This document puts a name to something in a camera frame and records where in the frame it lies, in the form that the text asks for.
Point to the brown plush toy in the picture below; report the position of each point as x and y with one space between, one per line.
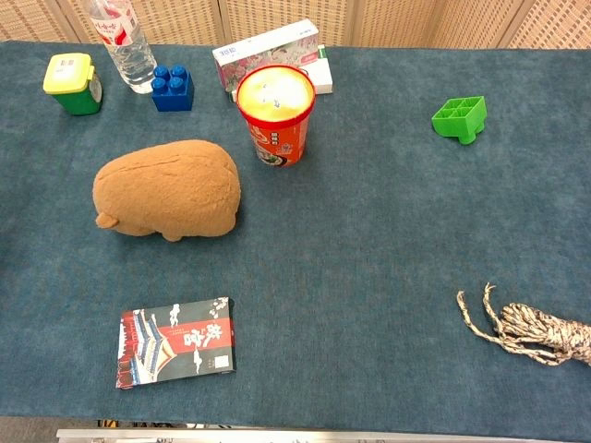
171 189

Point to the blue-green felt table cloth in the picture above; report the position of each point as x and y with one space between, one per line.
351 258

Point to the red instant noodle cup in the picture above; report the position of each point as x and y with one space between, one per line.
276 120

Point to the white and green small box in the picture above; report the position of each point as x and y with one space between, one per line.
323 76

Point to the black and red printed box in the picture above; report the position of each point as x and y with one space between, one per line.
177 341

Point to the floral tissue box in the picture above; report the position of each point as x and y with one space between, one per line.
263 53

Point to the blue building block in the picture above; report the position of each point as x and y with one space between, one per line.
173 92

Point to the green plastic grid block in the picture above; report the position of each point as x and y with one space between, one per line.
461 117

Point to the woven rattan folding screen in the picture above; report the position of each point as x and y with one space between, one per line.
392 20

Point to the clear plastic water bottle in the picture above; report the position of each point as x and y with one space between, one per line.
129 51

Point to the green jar with yellow lid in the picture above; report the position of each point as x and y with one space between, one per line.
74 85

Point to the silver metal table rail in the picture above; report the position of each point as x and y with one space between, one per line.
277 436

